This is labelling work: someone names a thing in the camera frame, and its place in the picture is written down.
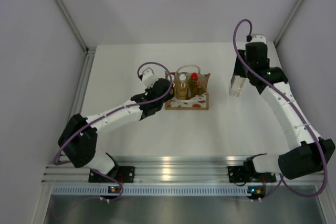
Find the grey cap clear bottle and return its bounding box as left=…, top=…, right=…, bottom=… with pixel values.
left=229, top=75, right=246, bottom=97

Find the red cap yellow bottle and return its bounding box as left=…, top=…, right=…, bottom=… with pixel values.
left=188, top=72, right=202, bottom=99

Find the watermelon print canvas bag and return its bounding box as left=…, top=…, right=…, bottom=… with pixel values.
left=165, top=65, right=211, bottom=110

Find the white cap amber bottle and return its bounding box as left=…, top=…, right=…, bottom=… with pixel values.
left=167, top=72, right=175, bottom=82
left=177, top=73, right=188, bottom=100

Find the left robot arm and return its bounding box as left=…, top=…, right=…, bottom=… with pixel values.
left=54, top=78, right=174, bottom=182

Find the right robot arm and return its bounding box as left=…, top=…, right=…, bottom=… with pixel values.
left=229, top=41, right=335, bottom=180

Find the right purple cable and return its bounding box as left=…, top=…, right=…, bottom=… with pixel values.
left=233, top=18, right=329, bottom=198

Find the purple cable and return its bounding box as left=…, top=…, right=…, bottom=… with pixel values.
left=53, top=62, right=174, bottom=166
left=233, top=18, right=329, bottom=198

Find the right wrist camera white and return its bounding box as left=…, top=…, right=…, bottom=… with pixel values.
left=246, top=34, right=267, bottom=44

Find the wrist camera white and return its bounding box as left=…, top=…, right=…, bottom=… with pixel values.
left=246, top=34, right=267, bottom=44
left=140, top=67, right=158, bottom=88

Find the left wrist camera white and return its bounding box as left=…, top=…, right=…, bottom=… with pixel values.
left=140, top=67, right=158, bottom=88

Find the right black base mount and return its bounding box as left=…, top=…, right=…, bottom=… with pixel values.
left=227, top=166, right=277, bottom=185

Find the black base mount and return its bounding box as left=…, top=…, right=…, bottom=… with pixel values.
left=88, top=166, right=135, bottom=184
left=227, top=166, right=277, bottom=185

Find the aluminium mounting rail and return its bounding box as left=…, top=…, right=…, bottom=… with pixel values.
left=41, top=156, right=246, bottom=184

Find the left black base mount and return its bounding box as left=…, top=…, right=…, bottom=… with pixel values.
left=88, top=166, right=135, bottom=184

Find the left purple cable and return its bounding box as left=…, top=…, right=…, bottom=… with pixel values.
left=53, top=62, right=174, bottom=166

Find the white slotted cable duct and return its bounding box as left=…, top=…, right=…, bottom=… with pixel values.
left=52, top=185, right=254, bottom=196

